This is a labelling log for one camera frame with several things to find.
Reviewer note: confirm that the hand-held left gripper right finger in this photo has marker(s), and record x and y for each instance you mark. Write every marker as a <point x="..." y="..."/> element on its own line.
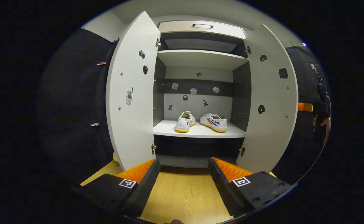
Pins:
<point x="224" y="189"/>

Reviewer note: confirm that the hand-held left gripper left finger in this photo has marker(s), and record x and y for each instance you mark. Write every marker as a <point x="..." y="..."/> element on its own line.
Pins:
<point x="141" y="191"/>

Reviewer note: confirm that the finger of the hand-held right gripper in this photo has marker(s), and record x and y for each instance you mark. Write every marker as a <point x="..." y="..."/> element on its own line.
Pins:
<point x="305" y="107"/>

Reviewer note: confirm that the white door with cat sticker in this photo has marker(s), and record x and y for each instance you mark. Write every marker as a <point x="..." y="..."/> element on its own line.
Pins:
<point x="269" y="140"/>

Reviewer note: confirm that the white door with phone sticker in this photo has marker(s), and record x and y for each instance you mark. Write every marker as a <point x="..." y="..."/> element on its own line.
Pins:
<point x="132" y="140"/>

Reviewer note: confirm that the white canvas shoe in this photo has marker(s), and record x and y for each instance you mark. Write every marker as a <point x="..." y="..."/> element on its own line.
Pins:
<point x="214" y="123"/>
<point x="185" y="123"/>

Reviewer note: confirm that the yellow plush toy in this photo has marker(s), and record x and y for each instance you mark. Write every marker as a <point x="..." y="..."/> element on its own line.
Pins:
<point x="115" y="160"/>

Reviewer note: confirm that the silver clip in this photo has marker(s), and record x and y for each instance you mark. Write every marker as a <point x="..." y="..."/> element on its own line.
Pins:
<point x="95" y="124"/>

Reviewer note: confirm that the black backdrop cloth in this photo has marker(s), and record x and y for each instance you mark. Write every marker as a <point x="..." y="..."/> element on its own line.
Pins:
<point x="73" y="109"/>

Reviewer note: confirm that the red clip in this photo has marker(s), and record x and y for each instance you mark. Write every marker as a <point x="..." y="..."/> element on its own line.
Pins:
<point x="101" y="63"/>

